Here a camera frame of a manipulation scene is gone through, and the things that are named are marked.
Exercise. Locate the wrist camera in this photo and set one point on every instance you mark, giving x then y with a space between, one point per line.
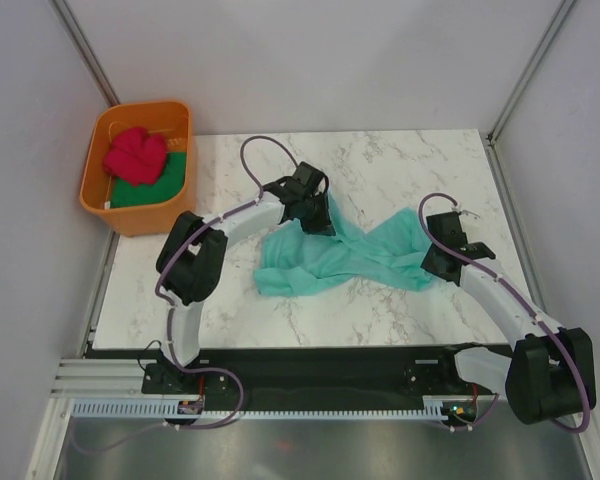
467 213
308 181

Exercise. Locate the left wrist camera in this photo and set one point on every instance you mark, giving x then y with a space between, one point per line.
308 181

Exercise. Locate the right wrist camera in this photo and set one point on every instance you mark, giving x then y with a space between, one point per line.
467 213

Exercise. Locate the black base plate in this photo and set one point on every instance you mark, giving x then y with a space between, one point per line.
334 378

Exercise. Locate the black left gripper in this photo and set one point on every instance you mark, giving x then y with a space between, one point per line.
322 226

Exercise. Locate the orange plastic bin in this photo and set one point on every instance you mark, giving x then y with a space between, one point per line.
174 121

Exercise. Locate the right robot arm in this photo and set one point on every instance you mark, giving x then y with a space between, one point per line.
550 373

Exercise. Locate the aluminium rail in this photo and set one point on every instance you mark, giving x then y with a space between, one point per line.
95 378

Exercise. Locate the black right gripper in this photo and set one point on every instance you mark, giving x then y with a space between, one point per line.
429 265

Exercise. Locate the teal t shirt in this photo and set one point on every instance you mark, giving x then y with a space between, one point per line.
294 263

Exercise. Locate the left aluminium frame post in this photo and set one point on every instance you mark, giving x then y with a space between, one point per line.
70 23

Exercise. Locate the right aluminium frame post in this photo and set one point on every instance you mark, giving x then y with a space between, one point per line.
542 49

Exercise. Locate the white slotted cable duct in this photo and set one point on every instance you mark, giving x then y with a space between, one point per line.
175 408

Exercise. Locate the red t shirt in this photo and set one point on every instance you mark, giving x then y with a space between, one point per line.
136 156

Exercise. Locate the green t shirt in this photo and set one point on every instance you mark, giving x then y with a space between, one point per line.
168 185

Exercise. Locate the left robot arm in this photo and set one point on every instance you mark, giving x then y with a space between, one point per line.
192 258

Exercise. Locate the aluminium frame post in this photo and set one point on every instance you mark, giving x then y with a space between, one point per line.
70 23
542 49

